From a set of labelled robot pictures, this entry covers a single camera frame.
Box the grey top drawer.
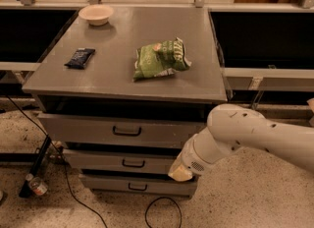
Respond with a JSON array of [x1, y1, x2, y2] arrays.
[[38, 113, 204, 148]]

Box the grey drawer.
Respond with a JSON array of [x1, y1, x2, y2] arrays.
[[38, 113, 204, 148], [63, 149, 175, 174], [78, 173, 197, 198]]

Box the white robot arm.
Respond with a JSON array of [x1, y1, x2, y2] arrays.
[[168, 104, 314, 182]]

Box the grey bottom drawer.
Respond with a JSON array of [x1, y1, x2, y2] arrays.
[[78, 173, 197, 198]]

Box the grey middle drawer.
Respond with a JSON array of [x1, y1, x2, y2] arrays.
[[63, 149, 175, 174]]

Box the grey drawer cabinet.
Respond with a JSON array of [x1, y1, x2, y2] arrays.
[[22, 5, 229, 200]]

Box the green chip bag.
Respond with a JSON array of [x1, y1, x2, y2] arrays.
[[133, 37, 191, 81]]

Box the small tin can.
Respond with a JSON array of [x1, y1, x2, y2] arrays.
[[27, 177, 48, 196]]

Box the dark blue snack packet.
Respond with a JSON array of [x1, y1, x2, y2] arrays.
[[65, 48, 95, 70]]

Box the black cabinet leg stand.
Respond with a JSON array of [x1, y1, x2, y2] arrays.
[[19, 136, 51, 199]]

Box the white bowl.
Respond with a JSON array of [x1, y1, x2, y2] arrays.
[[78, 4, 114, 26]]

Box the black looped floor cable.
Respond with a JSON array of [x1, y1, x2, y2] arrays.
[[144, 197, 183, 228]]

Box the black top drawer handle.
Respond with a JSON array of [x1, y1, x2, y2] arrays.
[[112, 126, 141, 137]]

